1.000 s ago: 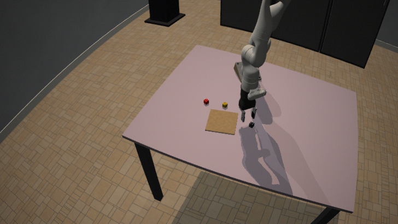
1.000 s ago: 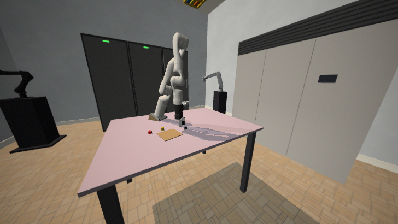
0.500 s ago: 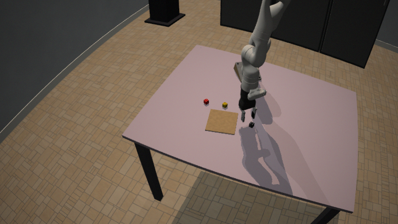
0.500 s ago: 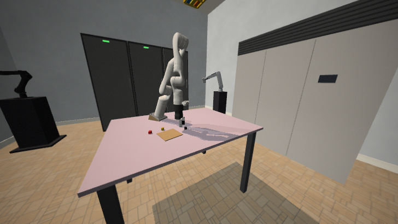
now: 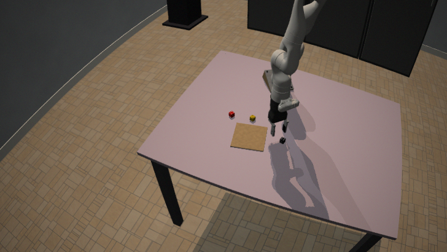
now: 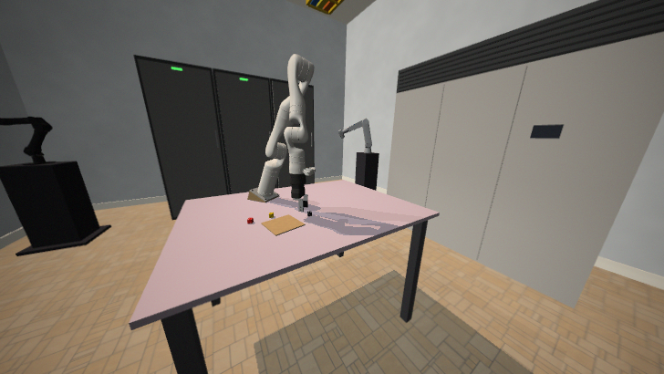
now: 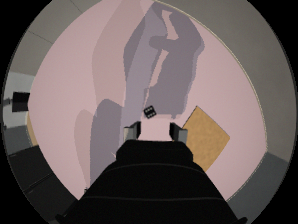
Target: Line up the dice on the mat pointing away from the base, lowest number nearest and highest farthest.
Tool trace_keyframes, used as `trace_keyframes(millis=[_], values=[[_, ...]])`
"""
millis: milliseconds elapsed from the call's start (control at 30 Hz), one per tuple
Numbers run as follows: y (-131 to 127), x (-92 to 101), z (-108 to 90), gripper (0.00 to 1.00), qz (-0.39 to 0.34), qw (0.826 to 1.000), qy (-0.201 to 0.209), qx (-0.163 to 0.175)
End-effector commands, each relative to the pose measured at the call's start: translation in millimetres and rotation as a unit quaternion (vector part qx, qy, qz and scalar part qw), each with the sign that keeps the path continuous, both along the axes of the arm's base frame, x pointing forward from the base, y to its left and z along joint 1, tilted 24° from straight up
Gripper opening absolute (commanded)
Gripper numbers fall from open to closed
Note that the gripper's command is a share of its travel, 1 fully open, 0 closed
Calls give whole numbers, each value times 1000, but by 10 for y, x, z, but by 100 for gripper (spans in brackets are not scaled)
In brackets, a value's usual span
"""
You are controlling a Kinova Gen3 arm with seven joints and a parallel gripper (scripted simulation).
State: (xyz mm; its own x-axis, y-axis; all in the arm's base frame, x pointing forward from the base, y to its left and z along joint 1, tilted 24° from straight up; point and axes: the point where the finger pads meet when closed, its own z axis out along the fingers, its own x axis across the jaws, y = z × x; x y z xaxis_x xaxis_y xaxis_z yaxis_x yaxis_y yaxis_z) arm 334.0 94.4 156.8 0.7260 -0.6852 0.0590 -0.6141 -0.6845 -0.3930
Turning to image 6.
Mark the tan flat mat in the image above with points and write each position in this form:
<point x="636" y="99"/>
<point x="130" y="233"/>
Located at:
<point x="282" y="224"/>

